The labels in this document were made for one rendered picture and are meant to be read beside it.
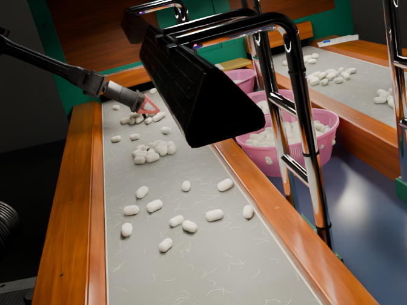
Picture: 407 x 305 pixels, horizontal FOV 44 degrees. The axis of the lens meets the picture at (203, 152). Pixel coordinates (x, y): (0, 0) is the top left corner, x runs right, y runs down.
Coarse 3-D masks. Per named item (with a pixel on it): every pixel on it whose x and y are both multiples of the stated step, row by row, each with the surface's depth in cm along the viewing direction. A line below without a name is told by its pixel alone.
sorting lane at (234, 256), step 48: (144, 144) 154; (192, 192) 113; (240, 192) 107; (144, 240) 98; (192, 240) 93; (240, 240) 89; (144, 288) 83; (192, 288) 80; (240, 288) 77; (288, 288) 74
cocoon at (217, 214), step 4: (208, 212) 98; (212, 212) 98; (216, 212) 98; (220, 212) 98; (208, 216) 98; (212, 216) 98; (216, 216) 98; (220, 216) 98; (208, 220) 98; (212, 220) 98
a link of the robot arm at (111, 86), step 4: (108, 84) 171; (112, 84) 172; (116, 84) 173; (104, 88) 173; (108, 88) 171; (112, 88) 171; (116, 88) 172; (120, 88) 173; (104, 92) 172; (108, 92) 171; (112, 92) 172; (116, 92) 172; (120, 92) 172; (108, 96) 173; (112, 96) 173; (116, 96) 172; (116, 100) 174
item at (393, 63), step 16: (384, 0) 88; (400, 48) 91; (400, 64) 89; (400, 80) 92; (400, 96) 93; (400, 112) 95; (400, 128) 96; (400, 144) 97; (400, 160) 99; (400, 176) 102; (400, 192) 102
